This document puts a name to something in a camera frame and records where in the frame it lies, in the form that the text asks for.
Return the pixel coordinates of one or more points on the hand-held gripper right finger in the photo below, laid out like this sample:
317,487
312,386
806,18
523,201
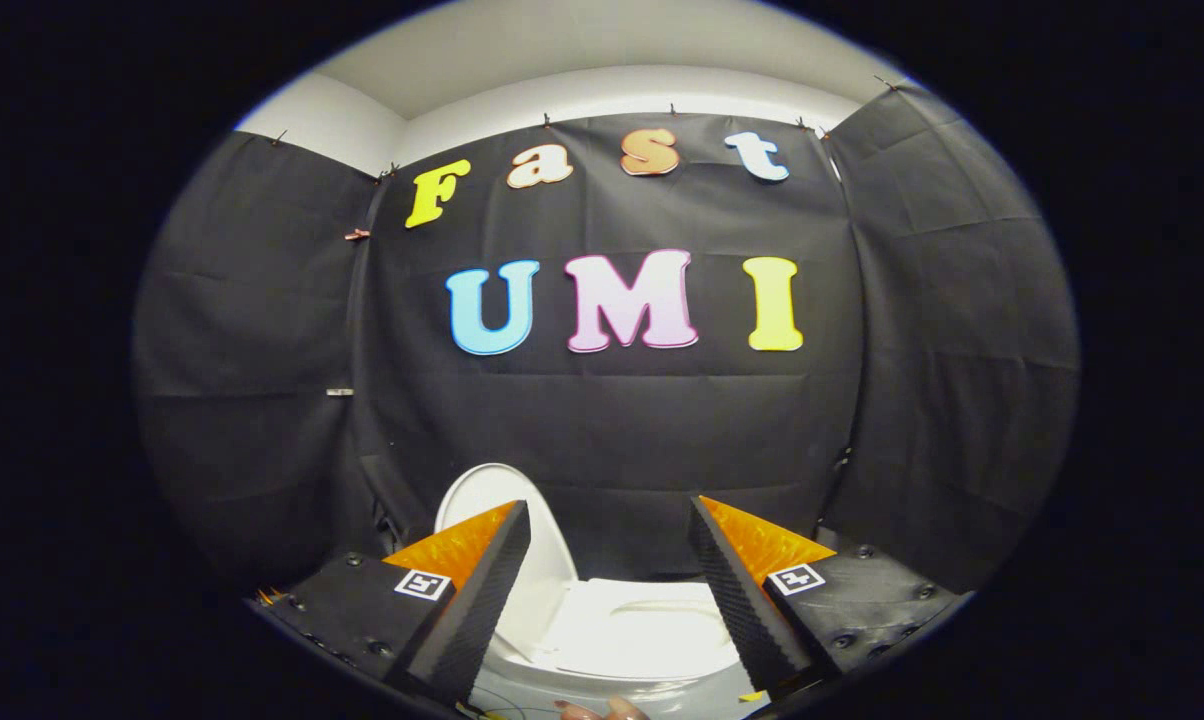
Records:
732,600

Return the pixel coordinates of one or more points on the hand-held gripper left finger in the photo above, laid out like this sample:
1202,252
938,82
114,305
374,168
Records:
482,610

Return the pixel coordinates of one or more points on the black backdrop cloth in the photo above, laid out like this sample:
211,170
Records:
612,420

